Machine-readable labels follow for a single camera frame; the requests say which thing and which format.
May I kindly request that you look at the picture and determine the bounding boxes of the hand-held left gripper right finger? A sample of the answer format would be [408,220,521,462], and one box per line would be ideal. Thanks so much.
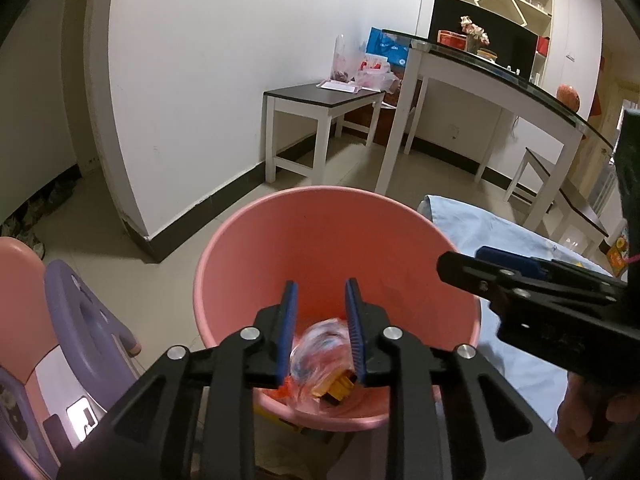
[344,277,586,480]

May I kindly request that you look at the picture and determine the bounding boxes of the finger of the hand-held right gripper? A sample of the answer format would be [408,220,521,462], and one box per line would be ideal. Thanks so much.
[475,245,627,287]
[436,251,627,312]

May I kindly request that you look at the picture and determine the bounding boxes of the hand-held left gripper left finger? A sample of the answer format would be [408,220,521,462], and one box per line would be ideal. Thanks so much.
[57,280,300,480]

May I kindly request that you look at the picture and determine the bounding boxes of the clear plastic bag orange contents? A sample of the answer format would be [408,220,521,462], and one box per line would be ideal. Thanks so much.
[277,317,361,413]

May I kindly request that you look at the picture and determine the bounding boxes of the pink plastic basin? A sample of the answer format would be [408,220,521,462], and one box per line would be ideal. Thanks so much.
[192,186,483,433]

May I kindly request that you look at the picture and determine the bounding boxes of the person's right hand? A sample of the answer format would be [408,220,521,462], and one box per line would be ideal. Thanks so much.
[554,376,640,462]

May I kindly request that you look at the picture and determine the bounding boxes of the light blue printed tablecloth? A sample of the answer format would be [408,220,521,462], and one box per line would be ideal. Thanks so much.
[417,194,618,428]

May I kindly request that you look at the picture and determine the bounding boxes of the white bench dark seat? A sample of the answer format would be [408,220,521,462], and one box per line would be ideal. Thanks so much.
[262,81,387,185]
[504,147,610,261]

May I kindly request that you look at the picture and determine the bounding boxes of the colourful cardboard box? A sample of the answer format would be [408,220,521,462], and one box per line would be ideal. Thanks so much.
[606,237,630,277]

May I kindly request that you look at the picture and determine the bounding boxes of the red round fruit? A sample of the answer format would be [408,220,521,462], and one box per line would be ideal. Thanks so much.
[556,84,581,113]

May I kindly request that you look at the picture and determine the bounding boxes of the white glass-top dining table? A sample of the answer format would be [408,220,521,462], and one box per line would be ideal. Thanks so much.
[374,29,616,233]

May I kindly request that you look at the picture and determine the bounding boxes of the pink plastic bag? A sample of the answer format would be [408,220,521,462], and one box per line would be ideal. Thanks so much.
[355,55,401,93]

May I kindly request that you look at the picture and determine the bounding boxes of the black monitor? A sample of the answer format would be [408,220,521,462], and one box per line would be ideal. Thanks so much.
[428,0,540,81]

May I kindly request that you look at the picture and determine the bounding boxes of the white paper sheet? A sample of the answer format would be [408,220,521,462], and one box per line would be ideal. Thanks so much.
[317,80,361,95]

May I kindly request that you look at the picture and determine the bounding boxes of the purple plastic stool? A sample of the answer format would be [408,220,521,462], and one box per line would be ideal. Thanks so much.
[44,259,136,411]

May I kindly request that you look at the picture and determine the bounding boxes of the red packet box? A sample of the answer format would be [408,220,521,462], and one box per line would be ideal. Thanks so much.
[437,30,468,51]

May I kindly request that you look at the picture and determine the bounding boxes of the flower bouquet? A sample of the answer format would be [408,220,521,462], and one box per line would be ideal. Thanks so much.
[460,16,491,46]

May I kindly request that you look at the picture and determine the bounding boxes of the clear plastic bag dark contents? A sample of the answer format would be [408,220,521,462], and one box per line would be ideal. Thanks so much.
[331,34,368,83]

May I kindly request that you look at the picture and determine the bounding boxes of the blue bag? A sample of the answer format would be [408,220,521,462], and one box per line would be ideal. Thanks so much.
[366,27,412,66]

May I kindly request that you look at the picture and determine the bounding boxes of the white shelf cabinet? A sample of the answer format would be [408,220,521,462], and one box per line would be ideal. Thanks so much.
[445,0,556,86]

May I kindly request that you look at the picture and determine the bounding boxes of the pink plastic chair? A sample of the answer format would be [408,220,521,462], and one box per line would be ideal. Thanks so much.
[0,236,143,386]

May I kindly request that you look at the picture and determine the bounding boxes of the dark shoes pile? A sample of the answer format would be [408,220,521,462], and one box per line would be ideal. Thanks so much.
[0,175,78,261]

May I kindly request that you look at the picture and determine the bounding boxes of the purple plastic toy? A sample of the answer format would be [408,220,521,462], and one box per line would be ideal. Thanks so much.
[0,366,61,480]

